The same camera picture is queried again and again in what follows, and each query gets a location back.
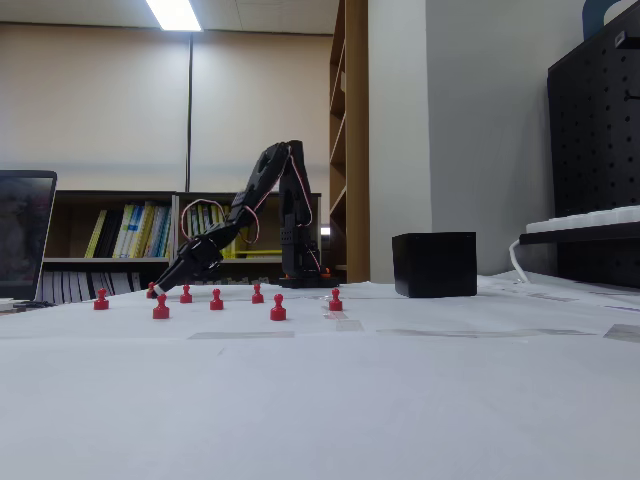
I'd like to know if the dark blue rounded object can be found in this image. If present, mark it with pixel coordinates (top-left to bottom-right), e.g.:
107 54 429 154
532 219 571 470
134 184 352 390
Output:
581 0 624 42

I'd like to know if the low wooden bookshelf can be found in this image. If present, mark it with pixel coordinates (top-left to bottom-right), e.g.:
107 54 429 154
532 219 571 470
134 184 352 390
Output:
172 191 324 288
41 188 178 305

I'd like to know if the black shelf rail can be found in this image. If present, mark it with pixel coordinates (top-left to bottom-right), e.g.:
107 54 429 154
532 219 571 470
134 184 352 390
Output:
518 221 640 247

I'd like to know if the black box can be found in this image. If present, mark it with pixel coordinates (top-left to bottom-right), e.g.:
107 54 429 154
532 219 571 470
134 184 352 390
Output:
391 231 478 300

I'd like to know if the black book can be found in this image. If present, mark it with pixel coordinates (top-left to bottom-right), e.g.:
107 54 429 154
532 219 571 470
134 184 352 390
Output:
94 208 125 260

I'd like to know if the white paper table cover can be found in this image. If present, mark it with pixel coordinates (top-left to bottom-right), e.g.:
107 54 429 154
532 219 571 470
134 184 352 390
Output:
0 279 640 480

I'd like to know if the wide yellow binder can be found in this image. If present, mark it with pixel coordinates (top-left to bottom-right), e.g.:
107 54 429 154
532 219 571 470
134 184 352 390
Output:
232 219 253 260

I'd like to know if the yellow white book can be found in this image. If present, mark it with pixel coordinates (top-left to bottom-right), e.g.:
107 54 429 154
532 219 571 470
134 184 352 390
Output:
112 202 144 260

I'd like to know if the laptop screen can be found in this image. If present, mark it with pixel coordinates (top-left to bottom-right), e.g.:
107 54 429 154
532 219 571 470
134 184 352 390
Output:
0 169 59 303

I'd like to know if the tall wooden bookshelf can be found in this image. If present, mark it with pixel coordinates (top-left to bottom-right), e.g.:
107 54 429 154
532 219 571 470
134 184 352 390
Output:
328 0 371 285

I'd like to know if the ceiling light panel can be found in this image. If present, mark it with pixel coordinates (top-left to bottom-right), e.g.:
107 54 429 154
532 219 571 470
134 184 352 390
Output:
144 0 205 34

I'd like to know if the white power cable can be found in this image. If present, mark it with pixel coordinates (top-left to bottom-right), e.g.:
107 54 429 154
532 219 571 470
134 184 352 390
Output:
508 238 532 285

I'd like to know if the yellow blue book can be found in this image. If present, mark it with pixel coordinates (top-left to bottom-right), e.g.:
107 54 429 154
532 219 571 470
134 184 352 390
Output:
130 200 157 260

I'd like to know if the row of white binders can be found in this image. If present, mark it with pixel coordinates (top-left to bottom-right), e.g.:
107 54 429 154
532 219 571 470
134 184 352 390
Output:
41 270 144 305

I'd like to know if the black pegboard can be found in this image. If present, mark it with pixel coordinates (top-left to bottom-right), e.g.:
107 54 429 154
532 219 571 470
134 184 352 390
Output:
546 18 640 290

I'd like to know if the thin yellow book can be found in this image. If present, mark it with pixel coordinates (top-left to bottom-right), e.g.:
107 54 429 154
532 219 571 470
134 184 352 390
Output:
83 209 109 260

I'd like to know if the black wall conduit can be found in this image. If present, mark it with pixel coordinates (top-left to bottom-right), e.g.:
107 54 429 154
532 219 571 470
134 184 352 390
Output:
184 30 196 194

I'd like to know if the light blue book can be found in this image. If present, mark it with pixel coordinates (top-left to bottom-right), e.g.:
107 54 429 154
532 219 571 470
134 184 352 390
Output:
147 203 173 260

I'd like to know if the white power strip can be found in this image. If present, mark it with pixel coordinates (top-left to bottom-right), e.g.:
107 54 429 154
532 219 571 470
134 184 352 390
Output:
524 204 640 235

